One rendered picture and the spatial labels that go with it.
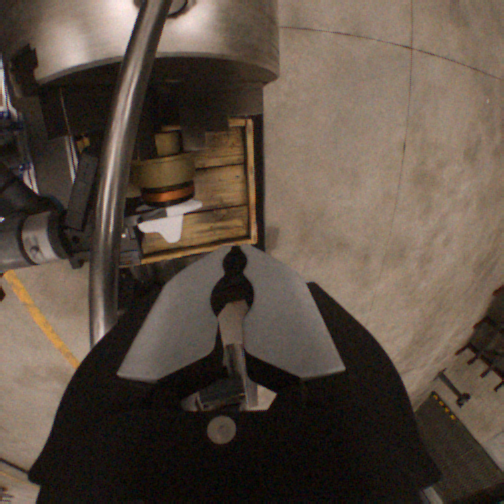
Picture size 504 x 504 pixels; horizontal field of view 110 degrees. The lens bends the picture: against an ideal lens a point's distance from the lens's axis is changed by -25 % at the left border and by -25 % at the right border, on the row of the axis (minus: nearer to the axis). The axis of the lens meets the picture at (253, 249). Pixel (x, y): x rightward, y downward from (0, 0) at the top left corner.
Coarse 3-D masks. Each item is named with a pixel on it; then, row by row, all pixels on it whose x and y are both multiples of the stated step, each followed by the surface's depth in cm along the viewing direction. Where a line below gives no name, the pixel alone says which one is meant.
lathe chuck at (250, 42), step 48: (0, 0) 9; (48, 0) 9; (96, 0) 10; (192, 0) 12; (240, 0) 14; (0, 48) 12; (48, 48) 11; (96, 48) 11; (192, 48) 13; (240, 48) 15
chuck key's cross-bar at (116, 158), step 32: (160, 0) 7; (160, 32) 8; (128, 64) 7; (128, 96) 7; (128, 128) 8; (128, 160) 8; (96, 192) 8; (96, 224) 8; (96, 256) 8; (96, 288) 8; (96, 320) 8
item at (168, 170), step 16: (160, 144) 26; (176, 144) 28; (144, 160) 26; (160, 160) 26; (176, 160) 27; (192, 160) 30; (144, 176) 27; (160, 176) 27; (176, 176) 28; (192, 176) 30; (144, 192) 29; (160, 192) 29; (176, 192) 29; (192, 192) 32
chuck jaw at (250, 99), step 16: (192, 96) 25; (208, 96) 26; (224, 96) 26; (240, 96) 26; (256, 96) 27; (192, 112) 26; (208, 112) 27; (224, 112) 27; (240, 112) 27; (256, 112) 28; (192, 128) 27; (208, 128) 27; (224, 128) 28; (192, 144) 28
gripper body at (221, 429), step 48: (96, 432) 4; (144, 432) 4; (192, 432) 4; (240, 432) 4; (288, 432) 4; (336, 432) 4; (48, 480) 3; (96, 480) 3; (144, 480) 3; (192, 480) 3; (240, 480) 3; (288, 480) 3; (336, 480) 3; (384, 480) 3
